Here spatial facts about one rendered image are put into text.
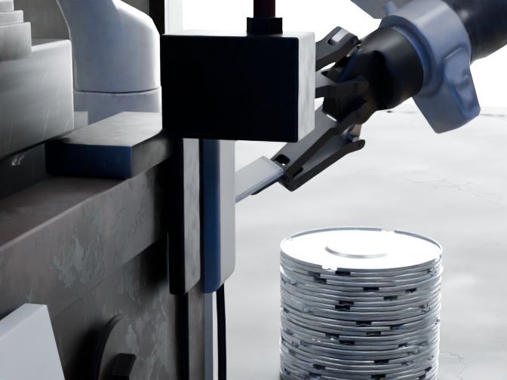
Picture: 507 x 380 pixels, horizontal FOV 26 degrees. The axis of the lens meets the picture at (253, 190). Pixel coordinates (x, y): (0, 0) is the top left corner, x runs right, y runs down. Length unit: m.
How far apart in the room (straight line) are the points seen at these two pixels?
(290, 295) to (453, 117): 0.91
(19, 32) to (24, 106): 0.08
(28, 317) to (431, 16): 0.63
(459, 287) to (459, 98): 1.56
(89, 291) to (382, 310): 1.27
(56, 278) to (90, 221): 0.05
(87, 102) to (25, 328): 0.86
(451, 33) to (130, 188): 0.47
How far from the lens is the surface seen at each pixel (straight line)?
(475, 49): 1.10
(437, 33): 1.06
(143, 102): 1.38
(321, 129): 1.04
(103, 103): 1.37
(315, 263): 1.88
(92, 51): 1.37
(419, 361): 1.96
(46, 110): 0.67
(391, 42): 1.05
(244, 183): 1.01
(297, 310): 1.95
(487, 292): 2.58
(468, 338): 2.28
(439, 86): 1.08
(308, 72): 0.76
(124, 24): 1.36
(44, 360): 0.55
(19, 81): 0.64
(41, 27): 5.64
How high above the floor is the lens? 0.76
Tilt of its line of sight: 12 degrees down
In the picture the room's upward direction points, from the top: straight up
